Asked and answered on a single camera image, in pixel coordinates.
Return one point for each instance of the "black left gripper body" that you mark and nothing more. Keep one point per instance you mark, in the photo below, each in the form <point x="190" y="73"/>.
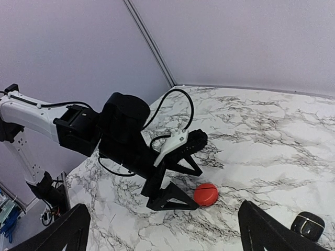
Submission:
<point x="157" y="197"/>

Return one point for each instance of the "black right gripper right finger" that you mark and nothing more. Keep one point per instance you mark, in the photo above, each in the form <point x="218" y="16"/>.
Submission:
<point x="260" y="231"/>

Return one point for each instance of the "red round charging case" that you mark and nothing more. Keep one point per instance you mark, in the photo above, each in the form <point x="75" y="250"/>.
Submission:
<point x="206" y="195"/>

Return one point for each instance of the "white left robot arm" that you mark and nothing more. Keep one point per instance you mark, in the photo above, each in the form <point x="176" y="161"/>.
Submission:
<point x="115" y="132"/>

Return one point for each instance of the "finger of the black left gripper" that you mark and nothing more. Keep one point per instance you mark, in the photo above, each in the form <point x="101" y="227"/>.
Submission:
<point x="171" y="198"/>
<point x="183" y="164"/>

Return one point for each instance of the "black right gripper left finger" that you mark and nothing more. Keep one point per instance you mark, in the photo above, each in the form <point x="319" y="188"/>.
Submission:
<point x="69" y="232"/>

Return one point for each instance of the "left aluminium frame post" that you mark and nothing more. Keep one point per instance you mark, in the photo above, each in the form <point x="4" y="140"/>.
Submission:
<point x="150" y="42"/>

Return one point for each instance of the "black earbud charging case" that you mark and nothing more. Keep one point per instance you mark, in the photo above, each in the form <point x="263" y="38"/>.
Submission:
<point x="308" y="225"/>

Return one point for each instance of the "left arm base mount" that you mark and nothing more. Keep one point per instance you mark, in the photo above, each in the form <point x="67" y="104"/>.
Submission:
<point x="52" y="191"/>

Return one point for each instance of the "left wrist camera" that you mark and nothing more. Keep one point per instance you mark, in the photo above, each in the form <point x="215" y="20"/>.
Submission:
<point x="180" y="145"/>

